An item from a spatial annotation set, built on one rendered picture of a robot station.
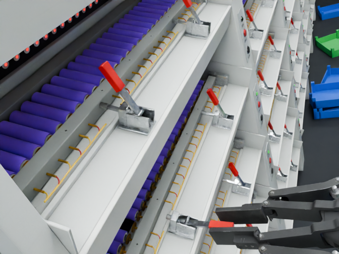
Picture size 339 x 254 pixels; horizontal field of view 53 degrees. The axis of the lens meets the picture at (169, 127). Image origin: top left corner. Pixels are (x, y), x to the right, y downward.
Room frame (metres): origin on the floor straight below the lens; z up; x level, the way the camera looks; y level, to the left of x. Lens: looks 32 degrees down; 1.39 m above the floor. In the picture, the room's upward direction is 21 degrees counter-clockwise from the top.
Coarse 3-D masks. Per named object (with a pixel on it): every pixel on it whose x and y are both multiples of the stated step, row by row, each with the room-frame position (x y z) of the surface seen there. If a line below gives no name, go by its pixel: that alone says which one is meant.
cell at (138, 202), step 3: (138, 198) 0.41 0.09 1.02; (135, 201) 0.41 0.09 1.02; (138, 201) 0.41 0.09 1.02; (141, 201) 0.40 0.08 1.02; (135, 204) 0.40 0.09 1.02; (138, 204) 0.40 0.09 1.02; (141, 204) 0.40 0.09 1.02; (132, 207) 0.40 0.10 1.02; (135, 207) 0.40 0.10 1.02; (138, 207) 0.40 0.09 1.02; (141, 207) 0.40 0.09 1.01
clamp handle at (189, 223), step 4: (188, 220) 0.35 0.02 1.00; (192, 220) 0.35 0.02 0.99; (196, 220) 0.35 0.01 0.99; (212, 220) 0.34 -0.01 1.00; (188, 224) 0.35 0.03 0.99; (192, 224) 0.35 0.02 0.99; (196, 224) 0.34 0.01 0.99; (200, 224) 0.34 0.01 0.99; (204, 224) 0.34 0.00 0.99; (208, 224) 0.34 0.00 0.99; (212, 224) 0.33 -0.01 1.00; (216, 224) 0.33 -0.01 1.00; (220, 224) 0.33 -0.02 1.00; (224, 224) 0.32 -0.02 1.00; (228, 224) 0.32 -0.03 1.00; (232, 224) 0.32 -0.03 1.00
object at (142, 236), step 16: (208, 80) 0.71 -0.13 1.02; (208, 96) 0.66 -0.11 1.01; (192, 112) 0.60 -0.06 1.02; (192, 128) 0.55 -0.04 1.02; (192, 144) 0.53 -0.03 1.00; (176, 160) 0.48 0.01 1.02; (160, 192) 0.41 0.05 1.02; (160, 208) 0.39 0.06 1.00; (144, 224) 0.36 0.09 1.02; (144, 240) 0.33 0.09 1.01
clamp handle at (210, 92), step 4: (208, 92) 0.59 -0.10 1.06; (212, 92) 0.59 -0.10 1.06; (212, 96) 0.58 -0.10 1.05; (212, 100) 0.58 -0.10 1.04; (216, 100) 0.58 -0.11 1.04; (216, 104) 0.58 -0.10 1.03; (220, 108) 0.58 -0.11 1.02; (220, 112) 0.58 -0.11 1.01; (220, 116) 0.58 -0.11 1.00; (224, 116) 0.58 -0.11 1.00
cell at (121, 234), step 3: (120, 231) 0.36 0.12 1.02; (123, 231) 0.36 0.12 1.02; (126, 231) 0.36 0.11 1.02; (117, 234) 0.35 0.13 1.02; (120, 234) 0.35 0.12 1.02; (123, 234) 0.35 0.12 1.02; (126, 234) 0.36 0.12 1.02; (117, 237) 0.35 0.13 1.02; (120, 237) 0.35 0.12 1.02; (123, 237) 0.35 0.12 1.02; (126, 237) 0.35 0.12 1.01; (117, 240) 0.35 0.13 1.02; (120, 240) 0.35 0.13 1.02; (123, 240) 0.35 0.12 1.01
